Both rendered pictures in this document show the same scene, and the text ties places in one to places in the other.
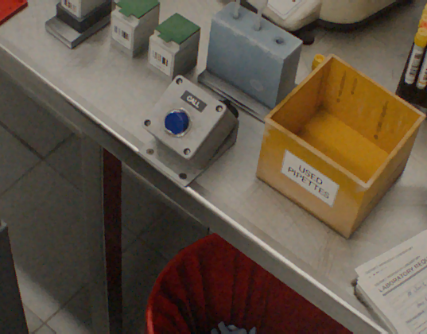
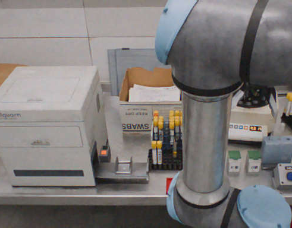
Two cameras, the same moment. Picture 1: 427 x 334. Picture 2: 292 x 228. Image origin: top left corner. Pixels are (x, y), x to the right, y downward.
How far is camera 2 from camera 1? 0.82 m
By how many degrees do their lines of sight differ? 28
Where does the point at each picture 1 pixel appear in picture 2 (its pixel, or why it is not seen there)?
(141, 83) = (251, 179)
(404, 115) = not seen: outside the picture
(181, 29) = (256, 154)
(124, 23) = (236, 162)
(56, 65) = not seen: hidden behind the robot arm
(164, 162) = (287, 193)
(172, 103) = (284, 173)
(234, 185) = not seen: outside the picture
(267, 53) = (289, 144)
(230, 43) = (273, 149)
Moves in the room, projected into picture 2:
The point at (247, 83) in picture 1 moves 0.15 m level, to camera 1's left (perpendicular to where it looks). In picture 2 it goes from (280, 160) to (247, 176)
